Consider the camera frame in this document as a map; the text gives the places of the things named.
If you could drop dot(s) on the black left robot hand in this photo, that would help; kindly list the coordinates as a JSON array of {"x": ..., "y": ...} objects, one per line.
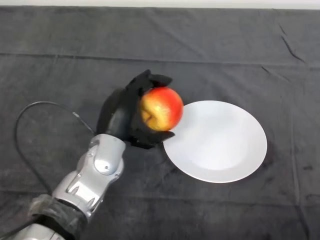
[{"x": 122, "y": 115}]

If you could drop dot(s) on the red yellow apple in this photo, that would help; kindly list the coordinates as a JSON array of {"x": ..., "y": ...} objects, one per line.
[{"x": 162, "y": 110}]

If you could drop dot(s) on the white round plate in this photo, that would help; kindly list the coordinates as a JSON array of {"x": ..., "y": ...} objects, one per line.
[{"x": 220, "y": 145}]

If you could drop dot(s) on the black table cloth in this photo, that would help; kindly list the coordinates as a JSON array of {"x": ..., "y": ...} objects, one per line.
[{"x": 225, "y": 50}]

